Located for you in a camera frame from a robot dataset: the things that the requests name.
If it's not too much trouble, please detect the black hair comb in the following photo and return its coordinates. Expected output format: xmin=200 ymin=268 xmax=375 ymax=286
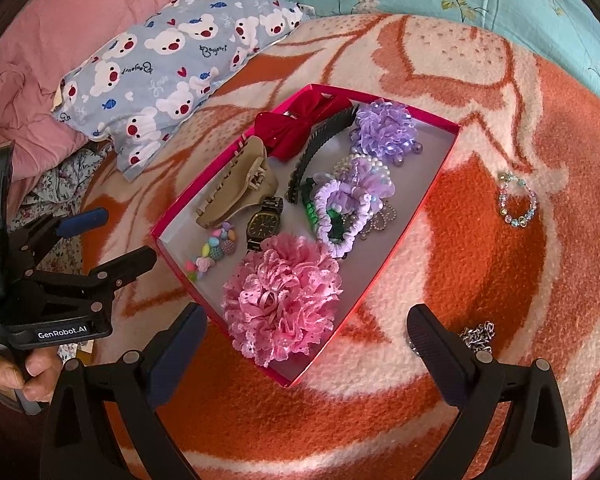
xmin=285 ymin=102 xmax=359 ymax=206

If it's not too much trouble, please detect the beige claw hair clip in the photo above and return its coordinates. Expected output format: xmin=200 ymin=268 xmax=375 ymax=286
xmin=195 ymin=135 xmax=279 ymax=229

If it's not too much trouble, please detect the lilac organza flower hair tie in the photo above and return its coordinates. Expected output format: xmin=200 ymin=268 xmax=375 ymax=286
xmin=330 ymin=157 xmax=396 ymax=202

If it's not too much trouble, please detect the pink lace flower scrunchie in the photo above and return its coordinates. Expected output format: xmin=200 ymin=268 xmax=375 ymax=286
xmin=221 ymin=232 xmax=343 ymax=367

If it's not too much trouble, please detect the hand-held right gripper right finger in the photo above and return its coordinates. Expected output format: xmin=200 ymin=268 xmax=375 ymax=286
xmin=406 ymin=304 xmax=573 ymax=480

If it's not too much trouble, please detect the lilac ruffled scrunchie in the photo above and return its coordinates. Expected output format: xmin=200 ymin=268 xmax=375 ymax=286
xmin=311 ymin=180 xmax=377 ymax=260

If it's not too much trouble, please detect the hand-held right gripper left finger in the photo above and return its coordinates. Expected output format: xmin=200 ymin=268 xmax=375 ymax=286
xmin=40 ymin=302 xmax=208 ymax=480

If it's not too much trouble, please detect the crystal bead bracelet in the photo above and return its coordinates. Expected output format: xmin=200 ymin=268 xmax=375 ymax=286
xmin=497 ymin=171 xmax=538 ymax=229

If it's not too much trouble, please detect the dark square wristwatch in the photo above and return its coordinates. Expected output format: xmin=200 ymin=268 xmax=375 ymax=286
xmin=244 ymin=196 xmax=285 ymax=253

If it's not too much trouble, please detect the colourful bead hair tie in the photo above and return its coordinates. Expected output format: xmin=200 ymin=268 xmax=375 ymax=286
xmin=184 ymin=222 xmax=240 ymax=283

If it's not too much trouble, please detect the bear print pillow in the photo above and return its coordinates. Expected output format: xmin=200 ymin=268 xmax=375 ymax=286
xmin=52 ymin=0 xmax=306 ymax=183

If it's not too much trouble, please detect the pink quilt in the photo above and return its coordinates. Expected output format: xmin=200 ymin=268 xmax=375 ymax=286
xmin=0 ymin=0 xmax=221 ymax=211

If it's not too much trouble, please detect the purple organza flower hair tie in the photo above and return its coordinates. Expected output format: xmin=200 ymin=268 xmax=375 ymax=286
xmin=350 ymin=100 xmax=426 ymax=166

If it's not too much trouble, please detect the orange and cream blanket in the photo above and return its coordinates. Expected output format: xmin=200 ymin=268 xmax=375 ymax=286
xmin=55 ymin=12 xmax=600 ymax=480

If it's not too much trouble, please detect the red velvet hair bow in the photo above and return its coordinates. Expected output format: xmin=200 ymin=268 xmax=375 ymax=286
xmin=254 ymin=91 xmax=353 ymax=162

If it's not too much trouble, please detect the person's left hand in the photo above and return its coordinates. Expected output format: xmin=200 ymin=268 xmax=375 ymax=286
xmin=0 ymin=342 xmax=63 ymax=403

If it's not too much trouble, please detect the small floral print cloth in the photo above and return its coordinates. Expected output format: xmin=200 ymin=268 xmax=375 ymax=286
xmin=10 ymin=142 xmax=113 ymax=281

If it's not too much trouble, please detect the green scrunchie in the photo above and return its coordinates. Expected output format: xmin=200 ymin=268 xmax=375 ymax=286
xmin=300 ymin=177 xmax=361 ymax=243

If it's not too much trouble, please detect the pink cardboard box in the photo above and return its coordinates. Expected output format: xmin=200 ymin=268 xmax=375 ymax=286
xmin=151 ymin=83 xmax=462 ymax=389

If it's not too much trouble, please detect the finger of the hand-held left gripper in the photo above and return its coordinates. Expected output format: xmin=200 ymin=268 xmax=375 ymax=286
xmin=10 ymin=208 xmax=110 ymax=261
xmin=25 ymin=246 xmax=158 ymax=311

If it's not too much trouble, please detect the silver chain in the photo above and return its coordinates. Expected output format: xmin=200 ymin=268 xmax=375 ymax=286
xmin=407 ymin=320 xmax=496 ymax=361

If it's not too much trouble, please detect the white pearl bracelet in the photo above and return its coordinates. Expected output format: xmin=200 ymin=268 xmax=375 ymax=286
xmin=334 ymin=155 xmax=397 ymax=242

